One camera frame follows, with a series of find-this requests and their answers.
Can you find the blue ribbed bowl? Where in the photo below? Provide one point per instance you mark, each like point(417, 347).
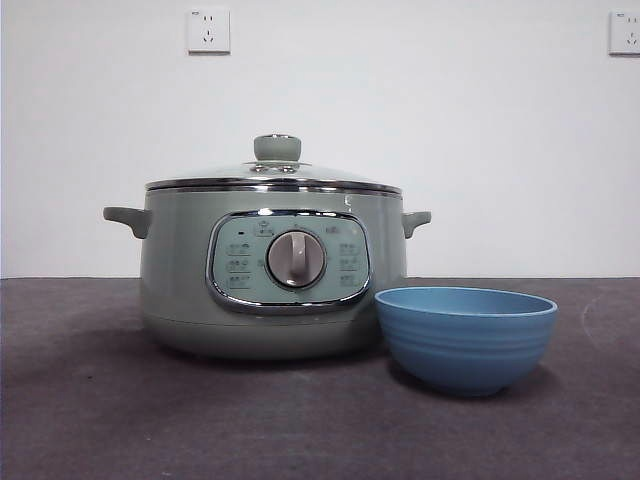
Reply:
point(467, 345)

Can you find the white wall socket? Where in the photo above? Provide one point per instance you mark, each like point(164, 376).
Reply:
point(626, 33)
point(209, 31)

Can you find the pale green electric steamer pot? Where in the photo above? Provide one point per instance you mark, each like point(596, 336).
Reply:
point(180, 280)

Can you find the glass lid with green knob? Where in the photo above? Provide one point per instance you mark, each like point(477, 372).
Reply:
point(322, 175)

